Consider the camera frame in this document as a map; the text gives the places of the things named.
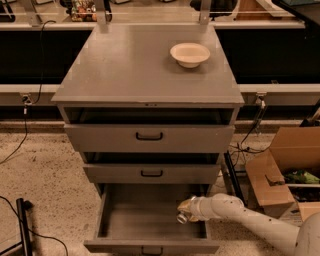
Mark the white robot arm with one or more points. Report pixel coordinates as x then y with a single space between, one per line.
289 239

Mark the grey bottom drawer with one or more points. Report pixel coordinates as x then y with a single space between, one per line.
141 219

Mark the grey drawer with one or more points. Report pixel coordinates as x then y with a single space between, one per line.
152 173
141 219
149 138

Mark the grey middle drawer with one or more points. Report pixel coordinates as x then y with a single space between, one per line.
152 173

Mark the grey drawer cabinet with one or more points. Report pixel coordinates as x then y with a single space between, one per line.
125 75

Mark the grey top drawer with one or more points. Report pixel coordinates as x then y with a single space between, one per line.
149 138

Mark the black stand bar right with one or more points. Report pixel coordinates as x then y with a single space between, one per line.
233 176

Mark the black stand bar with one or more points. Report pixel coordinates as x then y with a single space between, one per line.
23 226
233 176

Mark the green bag in box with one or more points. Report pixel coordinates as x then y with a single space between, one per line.
300 176

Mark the brown cardboard box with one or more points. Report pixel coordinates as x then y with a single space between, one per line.
292 148

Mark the black stand bar left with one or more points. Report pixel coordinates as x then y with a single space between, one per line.
23 226

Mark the colourful items on shelf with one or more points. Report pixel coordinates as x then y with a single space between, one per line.
83 11

